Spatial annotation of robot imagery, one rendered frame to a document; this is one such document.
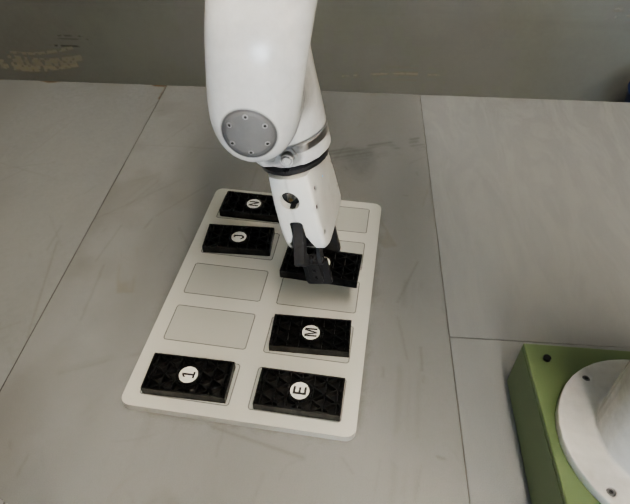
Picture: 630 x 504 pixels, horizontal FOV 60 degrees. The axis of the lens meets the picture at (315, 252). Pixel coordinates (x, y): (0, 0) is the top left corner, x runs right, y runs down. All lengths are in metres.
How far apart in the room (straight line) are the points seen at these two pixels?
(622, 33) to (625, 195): 1.61
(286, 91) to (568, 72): 2.23
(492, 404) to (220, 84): 0.46
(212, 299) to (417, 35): 1.84
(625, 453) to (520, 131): 0.71
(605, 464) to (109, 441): 0.50
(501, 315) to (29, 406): 0.59
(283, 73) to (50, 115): 0.85
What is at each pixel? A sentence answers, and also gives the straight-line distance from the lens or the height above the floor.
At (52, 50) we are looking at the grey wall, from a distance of 2.77.
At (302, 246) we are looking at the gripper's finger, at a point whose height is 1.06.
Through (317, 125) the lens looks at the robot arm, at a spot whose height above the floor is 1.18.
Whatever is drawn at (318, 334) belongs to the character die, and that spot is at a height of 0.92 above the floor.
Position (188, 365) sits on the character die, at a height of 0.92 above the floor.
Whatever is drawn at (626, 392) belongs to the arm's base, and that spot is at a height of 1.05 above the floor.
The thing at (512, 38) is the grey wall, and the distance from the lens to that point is 2.48.
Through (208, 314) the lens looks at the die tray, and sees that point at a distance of 0.73.
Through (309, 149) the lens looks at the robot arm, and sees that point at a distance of 0.55.
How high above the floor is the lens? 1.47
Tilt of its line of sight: 45 degrees down
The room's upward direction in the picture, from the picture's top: straight up
